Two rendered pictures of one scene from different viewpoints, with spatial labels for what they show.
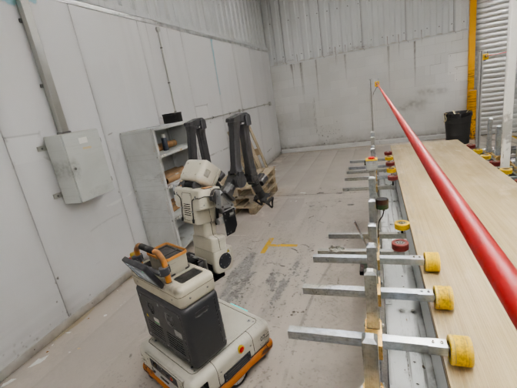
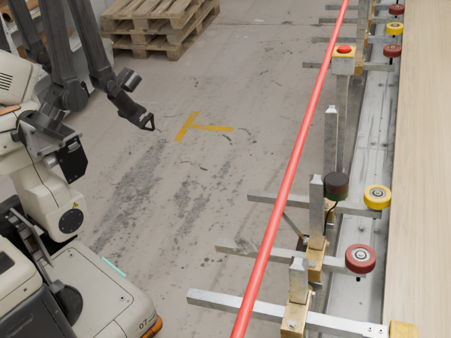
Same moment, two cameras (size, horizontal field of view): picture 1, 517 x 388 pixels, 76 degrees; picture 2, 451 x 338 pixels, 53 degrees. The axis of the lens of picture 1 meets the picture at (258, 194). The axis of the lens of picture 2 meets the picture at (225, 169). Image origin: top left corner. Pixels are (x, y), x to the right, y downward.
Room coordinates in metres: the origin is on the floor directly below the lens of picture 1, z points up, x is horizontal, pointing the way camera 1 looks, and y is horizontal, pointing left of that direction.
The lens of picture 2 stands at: (0.70, -0.37, 1.88)
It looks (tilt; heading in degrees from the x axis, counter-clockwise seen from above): 39 degrees down; 2
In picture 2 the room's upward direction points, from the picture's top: 9 degrees counter-clockwise
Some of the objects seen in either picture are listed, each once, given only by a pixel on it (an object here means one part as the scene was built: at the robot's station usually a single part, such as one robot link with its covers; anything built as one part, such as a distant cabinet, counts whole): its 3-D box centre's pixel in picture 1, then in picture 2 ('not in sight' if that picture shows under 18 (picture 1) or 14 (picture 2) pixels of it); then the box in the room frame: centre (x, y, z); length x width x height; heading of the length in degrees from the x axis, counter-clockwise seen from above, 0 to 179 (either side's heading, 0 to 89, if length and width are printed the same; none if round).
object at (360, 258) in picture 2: (400, 251); (359, 267); (1.48, -0.66, 0.85); 0.08 x 0.08 x 0.11
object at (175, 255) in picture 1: (168, 259); not in sight; (1.79, 0.59, 0.87); 0.23 x 0.15 x 0.11; 45
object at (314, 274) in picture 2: not in sight; (316, 256); (1.54, -0.56, 0.85); 0.14 x 0.06 x 0.05; 159
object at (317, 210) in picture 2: (374, 242); (316, 241); (1.56, -0.56, 0.89); 0.04 x 0.04 x 0.48; 69
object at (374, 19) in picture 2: (368, 171); (358, 20); (3.17, -1.13, 0.83); 0.43 x 0.03 x 0.04; 69
